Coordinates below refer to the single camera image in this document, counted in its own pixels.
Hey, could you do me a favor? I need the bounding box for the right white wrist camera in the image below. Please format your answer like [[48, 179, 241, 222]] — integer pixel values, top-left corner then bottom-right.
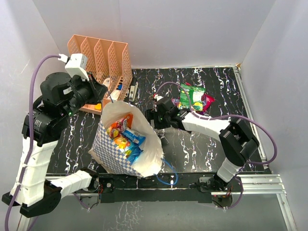
[[153, 94, 163, 102]]

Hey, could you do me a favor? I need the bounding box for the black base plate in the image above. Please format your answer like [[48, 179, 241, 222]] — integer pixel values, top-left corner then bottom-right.
[[72, 172, 234, 205]]

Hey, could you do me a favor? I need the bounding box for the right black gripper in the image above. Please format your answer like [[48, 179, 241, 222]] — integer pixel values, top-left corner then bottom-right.
[[144, 108, 171, 131]]

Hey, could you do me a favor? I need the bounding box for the grey stapler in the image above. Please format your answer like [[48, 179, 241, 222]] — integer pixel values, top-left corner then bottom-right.
[[128, 77, 138, 102]]

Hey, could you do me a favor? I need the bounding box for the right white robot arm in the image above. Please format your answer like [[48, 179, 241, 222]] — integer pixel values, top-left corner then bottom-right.
[[145, 97, 259, 191]]

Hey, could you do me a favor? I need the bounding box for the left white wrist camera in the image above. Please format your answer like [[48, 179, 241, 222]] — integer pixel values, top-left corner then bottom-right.
[[58, 53, 90, 81]]

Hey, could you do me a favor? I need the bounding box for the orange plastic file organizer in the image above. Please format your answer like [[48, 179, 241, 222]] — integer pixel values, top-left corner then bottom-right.
[[67, 35, 132, 115]]

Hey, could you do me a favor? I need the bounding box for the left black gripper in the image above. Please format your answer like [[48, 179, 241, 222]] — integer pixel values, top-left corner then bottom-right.
[[61, 72, 108, 118]]

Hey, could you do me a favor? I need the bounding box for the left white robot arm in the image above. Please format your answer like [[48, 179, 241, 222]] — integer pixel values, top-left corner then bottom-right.
[[1, 72, 107, 218]]

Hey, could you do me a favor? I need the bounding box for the small blue white packet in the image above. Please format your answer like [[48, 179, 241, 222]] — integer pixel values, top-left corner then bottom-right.
[[122, 128, 146, 145]]

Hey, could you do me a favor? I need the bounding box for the orange candy bag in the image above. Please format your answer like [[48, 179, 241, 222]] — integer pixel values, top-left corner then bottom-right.
[[106, 113, 133, 139]]

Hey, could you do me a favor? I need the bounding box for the rainbow candy bag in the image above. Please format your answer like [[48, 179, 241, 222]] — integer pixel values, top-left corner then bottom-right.
[[178, 83, 205, 112]]

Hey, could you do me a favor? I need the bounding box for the white bottle in organizer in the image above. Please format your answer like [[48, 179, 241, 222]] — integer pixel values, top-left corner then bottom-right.
[[103, 77, 112, 88]]

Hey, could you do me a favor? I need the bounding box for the blue snack packet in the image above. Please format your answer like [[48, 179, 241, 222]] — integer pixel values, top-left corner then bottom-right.
[[124, 144, 142, 163]]

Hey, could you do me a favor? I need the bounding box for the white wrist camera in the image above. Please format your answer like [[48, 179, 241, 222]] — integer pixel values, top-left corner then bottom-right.
[[153, 94, 163, 102], [58, 53, 90, 81]]

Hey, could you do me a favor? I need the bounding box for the pink chips bag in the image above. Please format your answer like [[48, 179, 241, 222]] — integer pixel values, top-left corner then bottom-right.
[[179, 92, 215, 115]]

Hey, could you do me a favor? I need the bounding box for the aluminium frame rail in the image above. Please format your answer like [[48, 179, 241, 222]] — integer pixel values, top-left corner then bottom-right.
[[46, 174, 287, 195]]

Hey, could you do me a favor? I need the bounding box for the blue checkered paper bag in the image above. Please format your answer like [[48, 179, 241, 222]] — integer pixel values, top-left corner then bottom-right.
[[89, 101, 172, 178]]

